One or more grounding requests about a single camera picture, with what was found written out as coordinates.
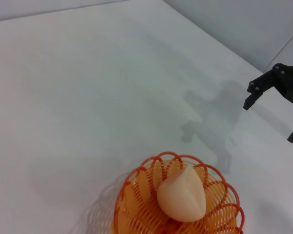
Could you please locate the pale peach-shaped bun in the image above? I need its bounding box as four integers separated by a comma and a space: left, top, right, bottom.
157, 166, 207, 222

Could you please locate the orange woven plastic basket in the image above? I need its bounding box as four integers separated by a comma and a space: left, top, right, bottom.
114, 151, 245, 234

